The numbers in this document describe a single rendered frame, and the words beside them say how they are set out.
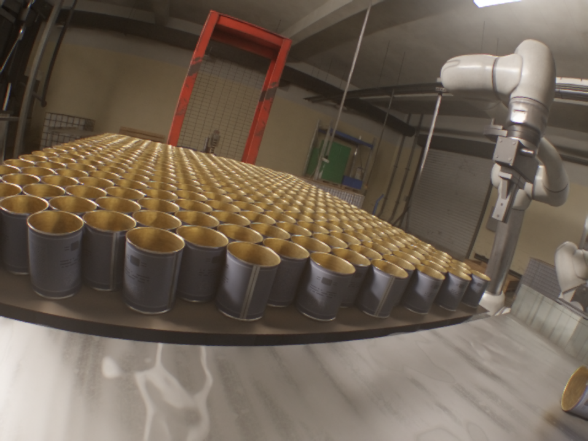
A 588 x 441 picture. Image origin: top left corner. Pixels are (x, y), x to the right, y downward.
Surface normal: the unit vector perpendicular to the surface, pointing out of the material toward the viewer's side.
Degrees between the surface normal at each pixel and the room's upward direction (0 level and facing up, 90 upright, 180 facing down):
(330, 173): 90
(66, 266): 91
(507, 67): 93
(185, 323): 4
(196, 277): 92
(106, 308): 2
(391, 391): 0
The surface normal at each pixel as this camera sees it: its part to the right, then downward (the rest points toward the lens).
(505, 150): -0.89, -0.18
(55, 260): 0.65, 0.36
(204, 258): 0.41, 0.33
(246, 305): 0.21, 0.28
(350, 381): 0.28, -0.94
